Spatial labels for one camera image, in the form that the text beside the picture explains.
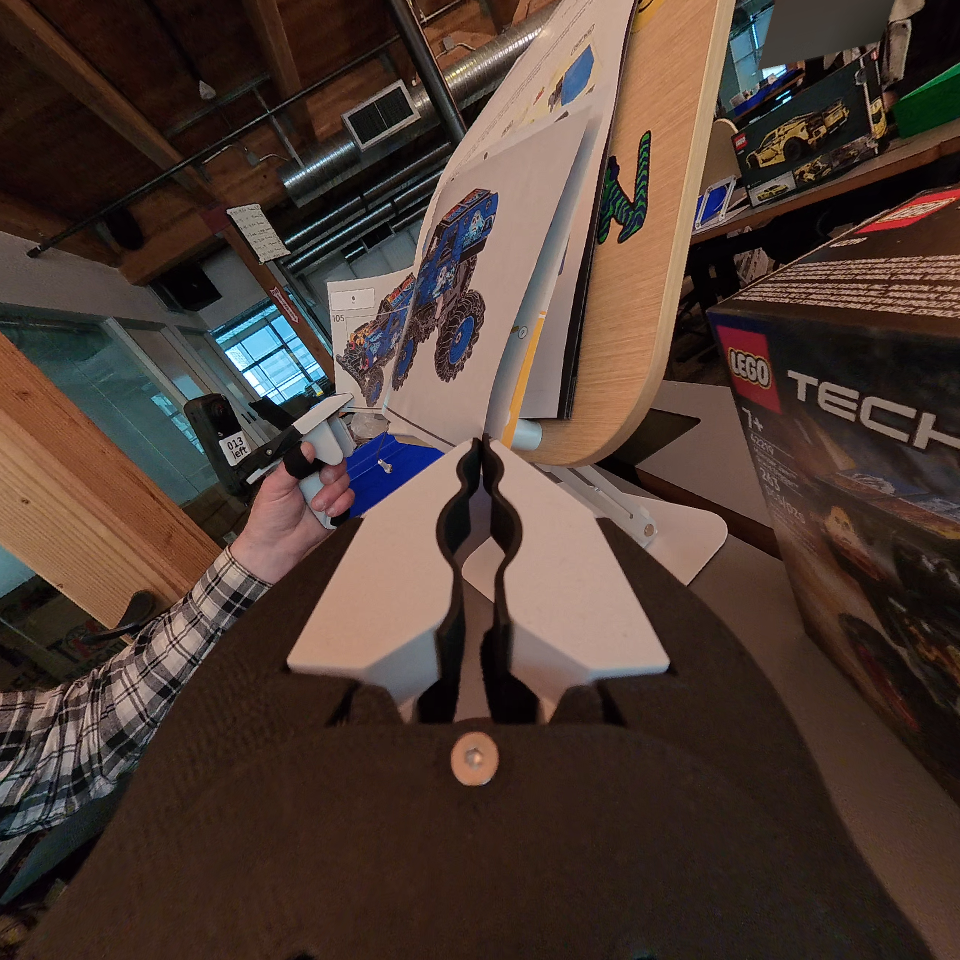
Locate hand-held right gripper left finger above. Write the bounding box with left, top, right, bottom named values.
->
left=286, top=438, right=481, bottom=725

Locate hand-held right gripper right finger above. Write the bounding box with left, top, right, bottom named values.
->
left=480, top=437, right=670, bottom=723

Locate instruction booklet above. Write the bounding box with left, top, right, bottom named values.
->
left=327, top=0, right=640, bottom=445

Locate person's left forearm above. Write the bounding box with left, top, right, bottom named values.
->
left=0, top=546, right=273, bottom=843

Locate grey desk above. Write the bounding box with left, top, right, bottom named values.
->
left=637, top=381, right=960, bottom=960

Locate person's left hand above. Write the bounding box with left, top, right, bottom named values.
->
left=228, top=442, right=357, bottom=586

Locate window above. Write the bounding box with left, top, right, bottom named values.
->
left=212, top=300, right=333, bottom=408

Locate blue storage bin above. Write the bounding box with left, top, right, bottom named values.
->
left=346, top=429, right=453, bottom=520

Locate light wooden beam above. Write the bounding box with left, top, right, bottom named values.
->
left=0, top=333, right=220, bottom=633

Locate white paper sheet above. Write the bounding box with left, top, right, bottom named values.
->
left=225, top=201, right=291, bottom=266

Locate monster truck toy box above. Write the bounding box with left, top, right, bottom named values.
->
left=705, top=187, right=960, bottom=805

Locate white book stand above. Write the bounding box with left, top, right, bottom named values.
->
left=373, top=0, right=738, bottom=603

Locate white ceiling vent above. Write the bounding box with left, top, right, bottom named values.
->
left=340, top=78, right=423, bottom=153

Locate black and yellow box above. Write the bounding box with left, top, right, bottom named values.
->
left=729, top=54, right=895, bottom=210

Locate green storage bin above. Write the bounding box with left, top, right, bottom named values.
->
left=891, top=62, right=960, bottom=141

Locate black wall speaker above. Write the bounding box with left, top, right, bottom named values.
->
left=148, top=258, right=224, bottom=314

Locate silver air duct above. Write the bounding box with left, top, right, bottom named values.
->
left=276, top=11, right=560, bottom=210

